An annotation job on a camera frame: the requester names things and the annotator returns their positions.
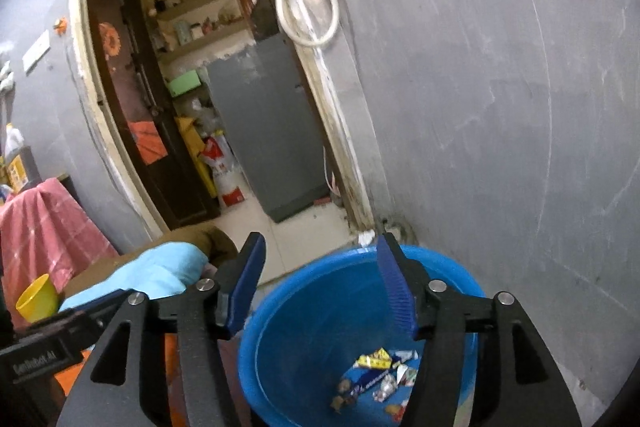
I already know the green box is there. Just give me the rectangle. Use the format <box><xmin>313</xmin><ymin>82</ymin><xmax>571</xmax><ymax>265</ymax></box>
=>
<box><xmin>166</xmin><ymin>71</ymin><xmax>202</xmax><ymax>98</ymax></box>

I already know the blue plastic basin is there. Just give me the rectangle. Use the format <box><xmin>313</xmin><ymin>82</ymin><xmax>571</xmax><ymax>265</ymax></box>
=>
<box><xmin>237</xmin><ymin>244</ymin><xmax>487</xmax><ymax>427</ymax></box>

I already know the blue printed plastic wrapper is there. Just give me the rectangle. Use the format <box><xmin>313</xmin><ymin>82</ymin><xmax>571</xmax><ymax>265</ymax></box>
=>
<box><xmin>346</xmin><ymin>364</ymin><xmax>401</xmax><ymax>400</ymax></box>

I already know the large cooking oil jug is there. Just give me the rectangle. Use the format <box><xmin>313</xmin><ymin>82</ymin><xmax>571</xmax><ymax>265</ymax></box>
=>
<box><xmin>2</xmin><ymin>123</ymin><xmax>36</xmax><ymax>190</ymax></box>

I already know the red paper wrapper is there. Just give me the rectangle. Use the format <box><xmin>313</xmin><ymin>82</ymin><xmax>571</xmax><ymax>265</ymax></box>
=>
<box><xmin>385</xmin><ymin>401</ymin><xmax>409</xmax><ymax>424</ymax></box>

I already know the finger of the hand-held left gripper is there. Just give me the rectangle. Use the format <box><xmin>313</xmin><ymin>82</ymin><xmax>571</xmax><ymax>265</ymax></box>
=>
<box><xmin>30</xmin><ymin>288</ymin><xmax>132</xmax><ymax>339</ymax></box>

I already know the yellow bag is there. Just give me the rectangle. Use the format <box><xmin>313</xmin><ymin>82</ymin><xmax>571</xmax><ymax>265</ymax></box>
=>
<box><xmin>174</xmin><ymin>116</ymin><xmax>219</xmax><ymax>199</ymax></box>

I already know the yellow plastic bowl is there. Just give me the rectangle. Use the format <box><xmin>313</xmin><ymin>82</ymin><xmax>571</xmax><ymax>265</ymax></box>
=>
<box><xmin>15</xmin><ymin>273</ymin><xmax>61</xmax><ymax>324</ymax></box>

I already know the orange paper on door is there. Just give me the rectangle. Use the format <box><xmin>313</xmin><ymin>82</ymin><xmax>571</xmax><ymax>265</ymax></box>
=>
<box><xmin>127</xmin><ymin>121</ymin><xmax>169</xmax><ymax>166</ymax></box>

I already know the wooden wall shelf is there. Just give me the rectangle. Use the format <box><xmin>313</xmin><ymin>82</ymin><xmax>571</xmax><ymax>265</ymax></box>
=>
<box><xmin>137</xmin><ymin>0</ymin><xmax>257</xmax><ymax>64</ymax></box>

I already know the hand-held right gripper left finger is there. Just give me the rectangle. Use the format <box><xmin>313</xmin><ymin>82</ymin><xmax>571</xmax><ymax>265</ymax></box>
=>
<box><xmin>56</xmin><ymin>232</ymin><xmax>267</xmax><ymax>427</ymax></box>

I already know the light blue cloth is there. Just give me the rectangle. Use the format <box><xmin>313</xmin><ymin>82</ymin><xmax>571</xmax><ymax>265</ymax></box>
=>
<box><xmin>59</xmin><ymin>242</ymin><xmax>210</xmax><ymax>314</ymax></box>

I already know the brown blanket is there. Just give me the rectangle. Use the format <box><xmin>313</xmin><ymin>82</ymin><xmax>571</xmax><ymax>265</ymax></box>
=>
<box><xmin>65</xmin><ymin>224</ymin><xmax>240</xmax><ymax>299</ymax></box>

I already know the grey refrigerator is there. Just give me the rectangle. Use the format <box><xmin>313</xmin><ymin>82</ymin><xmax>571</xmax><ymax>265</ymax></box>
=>
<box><xmin>206</xmin><ymin>37</ymin><xmax>331</xmax><ymax>224</ymax></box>

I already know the dark wooden door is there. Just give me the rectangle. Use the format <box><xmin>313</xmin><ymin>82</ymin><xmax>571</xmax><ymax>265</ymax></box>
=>
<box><xmin>90</xmin><ymin>0</ymin><xmax>221</xmax><ymax>231</ymax></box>

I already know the pink plaid cloth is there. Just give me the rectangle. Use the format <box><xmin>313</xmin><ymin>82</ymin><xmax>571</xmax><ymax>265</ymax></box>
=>
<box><xmin>0</xmin><ymin>177</ymin><xmax>121</xmax><ymax>328</ymax></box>

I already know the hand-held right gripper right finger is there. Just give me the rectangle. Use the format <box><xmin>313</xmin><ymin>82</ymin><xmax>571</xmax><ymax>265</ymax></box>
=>
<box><xmin>376</xmin><ymin>232</ymin><xmax>583</xmax><ymax>427</ymax></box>

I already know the orange flower decoration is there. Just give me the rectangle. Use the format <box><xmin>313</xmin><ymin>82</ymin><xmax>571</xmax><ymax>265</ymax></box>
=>
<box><xmin>97</xmin><ymin>22</ymin><xmax>121</xmax><ymax>58</ymax></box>

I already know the yellow wrapper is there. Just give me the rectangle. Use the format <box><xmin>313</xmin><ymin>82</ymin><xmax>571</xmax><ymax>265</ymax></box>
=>
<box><xmin>354</xmin><ymin>347</ymin><xmax>396</xmax><ymax>371</ymax></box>

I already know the dark box on refrigerator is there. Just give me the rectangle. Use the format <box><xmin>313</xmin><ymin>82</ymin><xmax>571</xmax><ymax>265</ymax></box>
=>
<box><xmin>250</xmin><ymin>0</ymin><xmax>280</xmax><ymax>42</ymax></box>

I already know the red and white bag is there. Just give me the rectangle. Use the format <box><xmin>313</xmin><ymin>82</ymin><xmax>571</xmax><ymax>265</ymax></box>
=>
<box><xmin>200</xmin><ymin>130</ymin><xmax>246</xmax><ymax>208</ymax></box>

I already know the white wall switch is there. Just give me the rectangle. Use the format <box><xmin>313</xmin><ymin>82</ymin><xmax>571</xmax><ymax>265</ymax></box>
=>
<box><xmin>22</xmin><ymin>29</ymin><xmax>52</xmax><ymax>73</ymax></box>

